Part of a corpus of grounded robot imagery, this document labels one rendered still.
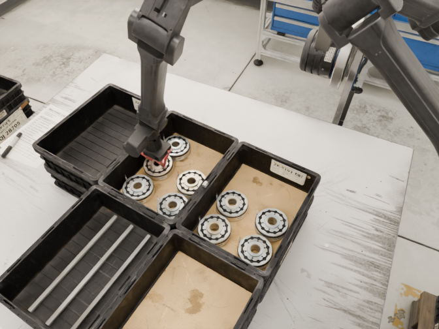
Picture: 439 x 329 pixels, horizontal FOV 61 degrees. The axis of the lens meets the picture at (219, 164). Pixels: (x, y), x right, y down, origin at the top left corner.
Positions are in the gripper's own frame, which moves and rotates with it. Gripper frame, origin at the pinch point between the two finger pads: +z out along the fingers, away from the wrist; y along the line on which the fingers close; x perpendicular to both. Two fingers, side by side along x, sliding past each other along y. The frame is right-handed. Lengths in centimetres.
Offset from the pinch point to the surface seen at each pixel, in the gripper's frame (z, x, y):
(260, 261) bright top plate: 0.5, -13.8, 47.3
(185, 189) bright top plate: 1.2, -4.2, 14.2
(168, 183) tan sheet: 4.1, -3.6, 6.3
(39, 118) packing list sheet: 17, 2, -71
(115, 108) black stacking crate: 5.6, 15.9, -35.0
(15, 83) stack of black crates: 31, 19, -118
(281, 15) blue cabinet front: 55, 182, -34
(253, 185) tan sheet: 5.1, 10.8, 32.1
